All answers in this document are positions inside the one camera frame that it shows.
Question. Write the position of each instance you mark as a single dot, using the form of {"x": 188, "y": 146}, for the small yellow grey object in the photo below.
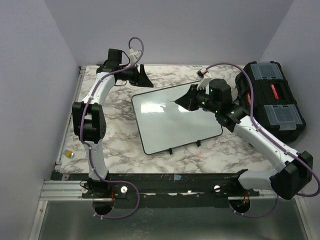
{"x": 68, "y": 153}

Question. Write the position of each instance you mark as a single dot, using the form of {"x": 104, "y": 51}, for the white whiteboard black frame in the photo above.
{"x": 164, "y": 126}

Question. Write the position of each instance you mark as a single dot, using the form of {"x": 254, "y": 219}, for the black plastic toolbox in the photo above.
{"x": 274, "y": 106}

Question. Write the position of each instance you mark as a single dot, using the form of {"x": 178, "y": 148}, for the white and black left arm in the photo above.
{"x": 89, "y": 122}

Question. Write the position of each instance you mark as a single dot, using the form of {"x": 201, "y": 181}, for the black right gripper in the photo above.
{"x": 188, "y": 100}

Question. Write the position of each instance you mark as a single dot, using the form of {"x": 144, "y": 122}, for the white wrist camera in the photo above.
{"x": 133, "y": 55}
{"x": 204, "y": 77}

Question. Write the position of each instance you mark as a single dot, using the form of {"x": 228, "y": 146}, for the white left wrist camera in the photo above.
{"x": 133, "y": 55}

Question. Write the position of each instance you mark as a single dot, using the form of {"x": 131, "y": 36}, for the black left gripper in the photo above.
{"x": 140, "y": 78}

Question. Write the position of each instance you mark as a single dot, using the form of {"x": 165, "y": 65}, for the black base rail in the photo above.
{"x": 166, "y": 190}

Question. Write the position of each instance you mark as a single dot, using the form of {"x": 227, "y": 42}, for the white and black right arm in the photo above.
{"x": 292, "y": 170}

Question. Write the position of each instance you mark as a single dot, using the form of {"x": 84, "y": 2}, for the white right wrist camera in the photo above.
{"x": 204, "y": 77}

